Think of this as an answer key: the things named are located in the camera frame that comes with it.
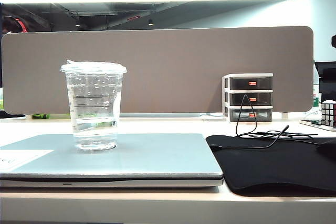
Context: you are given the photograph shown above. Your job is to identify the clear plastic lidded cup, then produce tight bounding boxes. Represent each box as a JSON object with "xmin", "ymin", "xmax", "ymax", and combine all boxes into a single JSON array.
[{"xmin": 59, "ymin": 60, "xmax": 128, "ymax": 151}]

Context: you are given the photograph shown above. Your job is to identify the silver Dell laptop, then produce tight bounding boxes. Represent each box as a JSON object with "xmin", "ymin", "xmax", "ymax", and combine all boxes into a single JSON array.
[{"xmin": 0, "ymin": 133, "xmax": 224, "ymax": 189}]

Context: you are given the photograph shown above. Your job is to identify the white sticker on laptop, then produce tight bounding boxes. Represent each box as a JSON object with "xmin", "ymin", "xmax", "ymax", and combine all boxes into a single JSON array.
[{"xmin": 0, "ymin": 150, "xmax": 55, "ymax": 172}]

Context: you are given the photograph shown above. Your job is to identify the brown desk divider panel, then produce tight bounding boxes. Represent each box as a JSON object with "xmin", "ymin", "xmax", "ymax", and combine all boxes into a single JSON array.
[{"xmin": 1, "ymin": 26, "xmax": 314, "ymax": 116}]

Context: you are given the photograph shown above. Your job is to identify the dark translucent drawer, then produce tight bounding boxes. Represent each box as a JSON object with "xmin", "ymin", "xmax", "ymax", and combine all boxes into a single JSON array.
[
  {"xmin": 228, "ymin": 108, "xmax": 272, "ymax": 122},
  {"xmin": 228, "ymin": 92, "xmax": 272, "ymax": 106},
  {"xmin": 228, "ymin": 76, "xmax": 272, "ymax": 90}
]

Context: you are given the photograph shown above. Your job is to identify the black mouse pad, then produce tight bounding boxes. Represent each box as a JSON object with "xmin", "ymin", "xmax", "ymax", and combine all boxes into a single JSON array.
[{"xmin": 204, "ymin": 134, "xmax": 336, "ymax": 198}]

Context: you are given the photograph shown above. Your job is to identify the white flat device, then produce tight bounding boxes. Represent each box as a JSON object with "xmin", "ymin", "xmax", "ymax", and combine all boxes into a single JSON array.
[{"xmin": 298, "ymin": 118, "xmax": 336, "ymax": 132}]

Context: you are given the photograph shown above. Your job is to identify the black flat object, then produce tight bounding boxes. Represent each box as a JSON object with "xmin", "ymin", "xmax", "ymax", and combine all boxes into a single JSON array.
[{"xmin": 0, "ymin": 110, "xmax": 26, "ymax": 120}]

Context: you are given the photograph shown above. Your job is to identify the Rubik's cube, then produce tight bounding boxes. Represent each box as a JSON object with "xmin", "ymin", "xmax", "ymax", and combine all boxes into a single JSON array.
[{"xmin": 320, "ymin": 100, "xmax": 336, "ymax": 132}]

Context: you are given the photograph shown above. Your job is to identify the red headphones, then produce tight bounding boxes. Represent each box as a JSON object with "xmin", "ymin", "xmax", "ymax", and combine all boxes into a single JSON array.
[{"xmin": 10, "ymin": 17, "xmax": 29, "ymax": 34}]

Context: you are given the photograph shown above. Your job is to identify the white mini drawer frame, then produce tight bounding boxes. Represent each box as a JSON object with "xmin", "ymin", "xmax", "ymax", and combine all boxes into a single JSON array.
[{"xmin": 222, "ymin": 73, "xmax": 274, "ymax": 123}]

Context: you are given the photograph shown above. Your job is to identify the thin black cable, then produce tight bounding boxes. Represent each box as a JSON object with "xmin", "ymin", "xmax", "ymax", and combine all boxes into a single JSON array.
[{"xmin": 235, "ymin": 94, "xmax": 320, "ymax": 148}]

